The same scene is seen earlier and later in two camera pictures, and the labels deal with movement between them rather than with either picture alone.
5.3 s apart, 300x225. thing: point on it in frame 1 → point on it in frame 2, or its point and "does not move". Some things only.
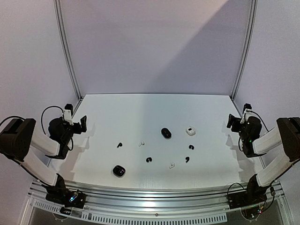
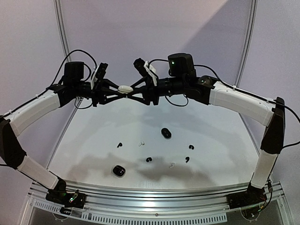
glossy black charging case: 118,171 does not move
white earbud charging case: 190,131 → 124,89
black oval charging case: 166,133 does not move
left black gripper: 78,130 → 101,90
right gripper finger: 230,120 → 141,83
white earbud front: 172,165 does not move
